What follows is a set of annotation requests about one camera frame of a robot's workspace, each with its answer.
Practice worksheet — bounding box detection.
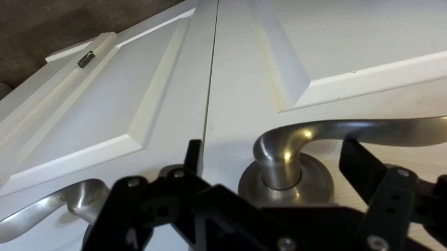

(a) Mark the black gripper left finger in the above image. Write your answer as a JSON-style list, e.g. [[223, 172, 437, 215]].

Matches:
[[181, 139, 205, 179]]

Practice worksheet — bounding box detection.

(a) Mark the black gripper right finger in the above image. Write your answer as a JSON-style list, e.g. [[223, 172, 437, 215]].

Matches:
[[338, 137, 388, 207]]

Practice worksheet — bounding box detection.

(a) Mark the brushed nickel lever handle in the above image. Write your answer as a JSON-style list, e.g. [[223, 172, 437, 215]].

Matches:
[[0, 179, 111, 245], [237, 116, 447, 210]]

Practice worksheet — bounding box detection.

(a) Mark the white panel door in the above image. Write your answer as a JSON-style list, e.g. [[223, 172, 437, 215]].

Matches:
[[0, 0, 220, 251], [201, 0, 447, 251]]

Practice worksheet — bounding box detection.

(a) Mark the dark metal door hinge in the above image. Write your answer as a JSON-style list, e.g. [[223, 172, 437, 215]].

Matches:
[[75, 49, 97, 70]]

